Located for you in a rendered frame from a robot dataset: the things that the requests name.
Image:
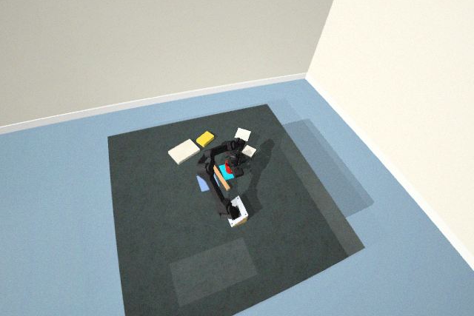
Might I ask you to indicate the light brown wooden bar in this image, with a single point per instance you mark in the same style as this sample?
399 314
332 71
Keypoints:
221 178

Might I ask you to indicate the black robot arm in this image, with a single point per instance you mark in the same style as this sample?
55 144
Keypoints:
205 171

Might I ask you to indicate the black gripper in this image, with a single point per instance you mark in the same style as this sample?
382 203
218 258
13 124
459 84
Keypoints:
234 167

